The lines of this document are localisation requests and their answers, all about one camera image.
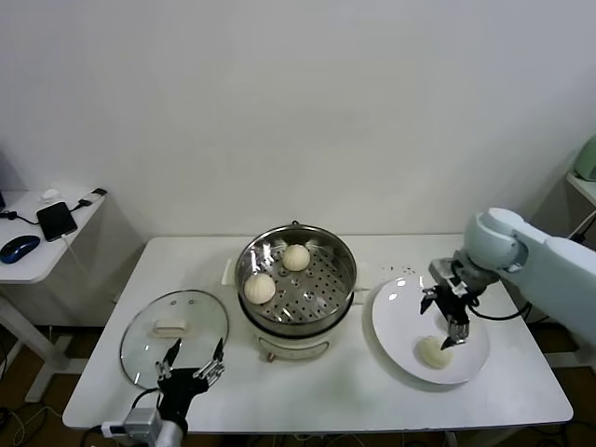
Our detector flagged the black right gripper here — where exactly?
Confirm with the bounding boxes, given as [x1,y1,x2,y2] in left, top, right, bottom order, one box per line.
[418,281,469,350]

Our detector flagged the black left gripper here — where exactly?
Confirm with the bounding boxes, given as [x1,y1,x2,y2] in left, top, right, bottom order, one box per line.
[155,337,226,420]

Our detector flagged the round glass pot lid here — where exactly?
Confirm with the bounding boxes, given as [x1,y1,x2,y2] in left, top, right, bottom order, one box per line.
[118,289,231,391]

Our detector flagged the perforated steel steamer basket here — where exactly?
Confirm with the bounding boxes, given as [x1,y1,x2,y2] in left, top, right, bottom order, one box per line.
[235,225,359,327]

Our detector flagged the large white round plate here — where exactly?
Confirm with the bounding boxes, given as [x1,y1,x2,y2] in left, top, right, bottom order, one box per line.
[370,277,492,386]

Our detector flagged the small white side table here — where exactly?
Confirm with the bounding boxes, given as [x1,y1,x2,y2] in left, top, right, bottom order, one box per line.
[0,188,116,404]

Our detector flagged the white shelf table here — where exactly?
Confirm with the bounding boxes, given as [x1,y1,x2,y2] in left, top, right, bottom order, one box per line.
[566,171,596,209]

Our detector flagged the black smartphone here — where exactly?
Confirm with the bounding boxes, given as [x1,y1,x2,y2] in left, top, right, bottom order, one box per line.
[35,200,78,243]

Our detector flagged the blue computer mouse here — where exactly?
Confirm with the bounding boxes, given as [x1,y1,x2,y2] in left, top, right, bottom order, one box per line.
[0,234,42,264]

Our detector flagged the pale green appliance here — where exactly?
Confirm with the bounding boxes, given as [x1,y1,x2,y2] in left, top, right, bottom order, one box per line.
[576,139,596,183]

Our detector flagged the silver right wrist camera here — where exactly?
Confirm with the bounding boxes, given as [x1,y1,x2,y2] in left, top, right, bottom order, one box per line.
[427,257,461,281]

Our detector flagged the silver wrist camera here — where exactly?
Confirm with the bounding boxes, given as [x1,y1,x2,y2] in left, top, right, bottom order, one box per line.
[101,408,163,439]
[427,257,461,281]

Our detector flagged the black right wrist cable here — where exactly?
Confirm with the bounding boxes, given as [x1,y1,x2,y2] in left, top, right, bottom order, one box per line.
[458,260,535,321]

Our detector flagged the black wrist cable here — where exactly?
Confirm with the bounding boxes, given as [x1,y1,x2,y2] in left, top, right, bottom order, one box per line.
[130,388,163,416]
[458,260,535,321]

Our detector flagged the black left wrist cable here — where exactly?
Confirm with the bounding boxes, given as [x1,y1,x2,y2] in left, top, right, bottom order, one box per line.
[130,388,163,416]

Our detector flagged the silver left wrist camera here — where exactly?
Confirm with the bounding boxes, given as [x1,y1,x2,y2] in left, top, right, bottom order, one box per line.
[101,408,163,439]

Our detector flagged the white phone charging cable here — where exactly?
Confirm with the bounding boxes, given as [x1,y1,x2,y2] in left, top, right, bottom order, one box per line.
[59,235,85,276]

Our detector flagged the white wall cable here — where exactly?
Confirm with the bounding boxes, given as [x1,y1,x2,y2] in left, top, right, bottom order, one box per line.
[568,216,592,243]

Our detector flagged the black usb adapter cable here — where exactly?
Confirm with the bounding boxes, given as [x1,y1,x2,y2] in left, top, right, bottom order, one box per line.
[68,187,109,213]

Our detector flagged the thin black desk cable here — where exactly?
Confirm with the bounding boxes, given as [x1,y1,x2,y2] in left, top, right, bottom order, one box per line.
[0,209,42,225]

